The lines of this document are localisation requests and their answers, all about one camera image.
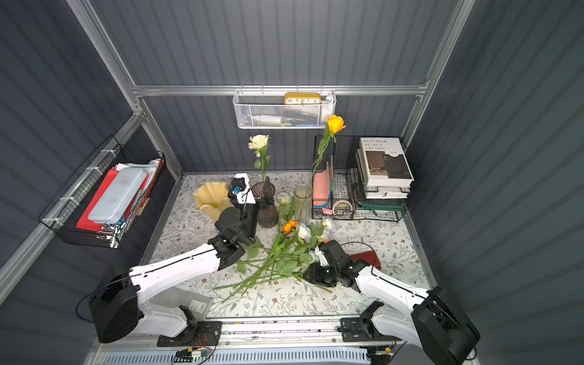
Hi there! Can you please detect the pile of flowers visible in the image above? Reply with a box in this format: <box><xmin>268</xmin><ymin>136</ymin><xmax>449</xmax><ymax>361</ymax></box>
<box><xmin>218</xmin><ymin>194</ymin><xmax>335</xmax><ymax>297</ymax></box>

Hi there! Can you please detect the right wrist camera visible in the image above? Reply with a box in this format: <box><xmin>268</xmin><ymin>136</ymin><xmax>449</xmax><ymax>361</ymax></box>
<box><xmin>313</xmin><ymin>249</ymin><xmax>329</xmax><ymax>267</ymax></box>

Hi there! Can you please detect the cream white rose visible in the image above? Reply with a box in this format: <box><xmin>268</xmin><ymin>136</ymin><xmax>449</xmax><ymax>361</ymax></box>
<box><xmin>248</xmin><ymin>134</ymin><xmax>271</xmax><ymax>181</ymax></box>

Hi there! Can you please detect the yellow clock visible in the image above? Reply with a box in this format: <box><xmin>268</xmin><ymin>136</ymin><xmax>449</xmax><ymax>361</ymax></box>
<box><xmin>284</xmin><ymin>91</ymin><xmax>322</xmax><ymax>105</ymax></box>

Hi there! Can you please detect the clear glass vase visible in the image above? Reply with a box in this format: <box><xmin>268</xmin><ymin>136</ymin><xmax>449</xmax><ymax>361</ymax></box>
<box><xmin>293</xmin><ymin>185</ymin><xmax>313</xmax><ymax>224</ymax></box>

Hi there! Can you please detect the white plastic case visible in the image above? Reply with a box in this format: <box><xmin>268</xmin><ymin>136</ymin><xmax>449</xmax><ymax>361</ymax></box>
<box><xmin>88</xmin><ymin>167</ymin><xmax>147</xmax><ymax>224</ymax></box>

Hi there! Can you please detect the interior design trends book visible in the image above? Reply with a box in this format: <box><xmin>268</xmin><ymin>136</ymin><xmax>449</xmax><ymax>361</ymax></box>
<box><xmin>359</xmin><ymin>137</ymin><xmax>415</xmax><ymax>188</ymax></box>

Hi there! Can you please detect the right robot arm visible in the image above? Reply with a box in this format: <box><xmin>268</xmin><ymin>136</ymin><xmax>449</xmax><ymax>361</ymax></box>
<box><xmin>303</xmin><ymin>240</ymin><xmax>481</xmax><ymax>364</ymax></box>

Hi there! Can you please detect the yellow orange rose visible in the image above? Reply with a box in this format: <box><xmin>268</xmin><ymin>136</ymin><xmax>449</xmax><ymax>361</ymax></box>
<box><xmin>311</xmin><ymin>115</ymin><xmax>346</xmax><ymax>185</ymax></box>

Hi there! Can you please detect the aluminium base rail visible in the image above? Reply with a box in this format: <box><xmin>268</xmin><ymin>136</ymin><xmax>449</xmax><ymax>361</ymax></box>
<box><xmin>85</xmin><ymin>311</ymin><xmax>418</xmax><ymax>364</ymax></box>

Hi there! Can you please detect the purple ribbed glass vase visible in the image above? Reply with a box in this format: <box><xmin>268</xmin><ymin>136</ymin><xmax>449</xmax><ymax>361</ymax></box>
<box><xmin>252</xmin><ymin>177</ymin><xmax>279</xmax><ymax>228</ymax></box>

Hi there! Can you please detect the yellow wavy vase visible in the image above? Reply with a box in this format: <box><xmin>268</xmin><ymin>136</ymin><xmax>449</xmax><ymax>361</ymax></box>
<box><xmin>192</xmin><ymin>182</ymin><xmax>233</xmax><ymax>222</ymax></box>

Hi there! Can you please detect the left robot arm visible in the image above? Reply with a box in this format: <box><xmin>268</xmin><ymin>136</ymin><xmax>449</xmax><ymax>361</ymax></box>
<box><xmin>87</xmin><ymin>202</ymin><xmax>278</xmax><ymax>344</ymax></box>

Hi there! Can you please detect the white wire wall basket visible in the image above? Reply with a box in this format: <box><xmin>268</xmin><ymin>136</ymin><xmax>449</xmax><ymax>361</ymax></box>
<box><xmin>233</xmin><ymin>88</ymin><xmax>337</xmax><ymax>129</ymax></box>

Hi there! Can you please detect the black wire desk organizer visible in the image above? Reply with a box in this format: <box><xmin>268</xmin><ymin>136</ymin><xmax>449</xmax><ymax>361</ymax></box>
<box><xmin>312</xmin><ymin>136</ymin><xmax>408</xmax><ymax>223</ymax></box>

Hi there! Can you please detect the floral table mat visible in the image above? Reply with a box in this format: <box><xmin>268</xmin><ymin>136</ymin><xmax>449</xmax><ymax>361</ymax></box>
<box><xmin>151</xmin><ymin>174</ymin><xmax>436</xmax><ymax>318</ymax></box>

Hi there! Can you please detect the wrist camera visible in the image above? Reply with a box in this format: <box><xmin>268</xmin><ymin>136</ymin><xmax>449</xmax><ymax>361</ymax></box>
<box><xmin>313</xmin><ymin>249</ymin><xmax>329</xmax><ymax>267</ymax></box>
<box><xmin>228</xmin><ymin>173</ymin><xmax>256</xmax><ymax>207</ymax></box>

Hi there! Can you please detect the red folder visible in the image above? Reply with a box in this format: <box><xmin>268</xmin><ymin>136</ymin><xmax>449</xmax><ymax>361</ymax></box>
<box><xmin>75</xmin><ymin>167</ymin><xmax>149</xmax><ymax>232</ymax></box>

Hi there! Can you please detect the pink folder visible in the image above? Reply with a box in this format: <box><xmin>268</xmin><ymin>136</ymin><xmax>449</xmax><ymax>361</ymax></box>
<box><xmin>313</xmin><ymin>163</ymin><xmax>331</xmax><ymax>208</ymax></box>

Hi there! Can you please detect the red notebook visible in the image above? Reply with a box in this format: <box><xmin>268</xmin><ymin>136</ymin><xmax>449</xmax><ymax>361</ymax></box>
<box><xmin>351</xmin><ymin>250</ymin><xmax>382</xmax><ymax>270</ymax></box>

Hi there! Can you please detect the tape roll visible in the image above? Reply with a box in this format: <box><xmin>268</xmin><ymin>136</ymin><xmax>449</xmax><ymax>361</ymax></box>
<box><xmin>332</xmin><ymin>199</ymin><xmax>354</xmax><ymax>219</ymax></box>

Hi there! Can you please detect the black wire side basket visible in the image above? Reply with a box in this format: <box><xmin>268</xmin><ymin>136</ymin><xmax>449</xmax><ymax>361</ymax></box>
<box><xmin>40</xmin><ymin>138</ymin><xmax>166</xmax><ymax>249</ymax></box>

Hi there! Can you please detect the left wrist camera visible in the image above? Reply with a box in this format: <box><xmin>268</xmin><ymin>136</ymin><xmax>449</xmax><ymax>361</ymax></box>
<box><xmin>228</xmin><ymin>173</ymin><xmax>256</xmax><ymax>207</ymax></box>

